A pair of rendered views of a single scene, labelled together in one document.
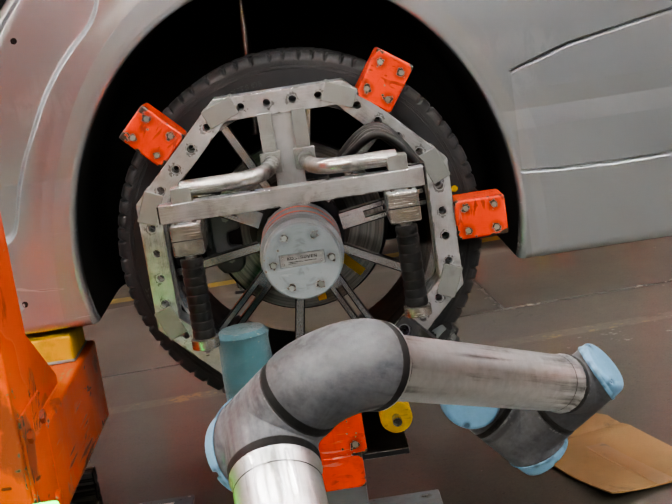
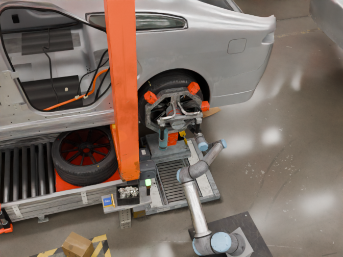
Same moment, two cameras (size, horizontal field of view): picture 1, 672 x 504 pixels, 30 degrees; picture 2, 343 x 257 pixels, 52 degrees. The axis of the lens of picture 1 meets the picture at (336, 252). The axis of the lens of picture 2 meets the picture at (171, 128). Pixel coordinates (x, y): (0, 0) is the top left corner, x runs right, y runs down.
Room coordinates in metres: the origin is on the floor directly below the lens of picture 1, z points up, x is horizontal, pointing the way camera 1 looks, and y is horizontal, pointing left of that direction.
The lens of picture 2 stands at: (-0.15, 0.83, 3.22)
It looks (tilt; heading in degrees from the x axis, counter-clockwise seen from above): 47 degrees down; 342
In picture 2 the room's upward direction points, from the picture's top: 4 degrees clockwise
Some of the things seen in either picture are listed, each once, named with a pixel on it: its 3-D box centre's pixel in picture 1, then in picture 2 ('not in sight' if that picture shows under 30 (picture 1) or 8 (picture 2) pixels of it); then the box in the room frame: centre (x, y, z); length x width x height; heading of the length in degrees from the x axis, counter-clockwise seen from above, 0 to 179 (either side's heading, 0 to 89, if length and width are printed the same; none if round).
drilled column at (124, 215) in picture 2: not in sight; (124, 213); (1.57, 0.66, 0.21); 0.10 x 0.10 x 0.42; 1
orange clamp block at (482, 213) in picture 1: (478, 214); (203, 106); (2.17, -0.26, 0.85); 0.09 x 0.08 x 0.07; 91
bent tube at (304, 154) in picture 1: (345, 138); (188, 105); (2.04, -0.04, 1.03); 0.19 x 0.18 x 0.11; 1
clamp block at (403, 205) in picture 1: (401, 202); (197, 118); (1.96, -0.11, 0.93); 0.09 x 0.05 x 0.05; 1
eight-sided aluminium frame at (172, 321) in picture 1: (301, 241); (173, 111); (2.16, 0.06, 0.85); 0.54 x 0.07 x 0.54; 91
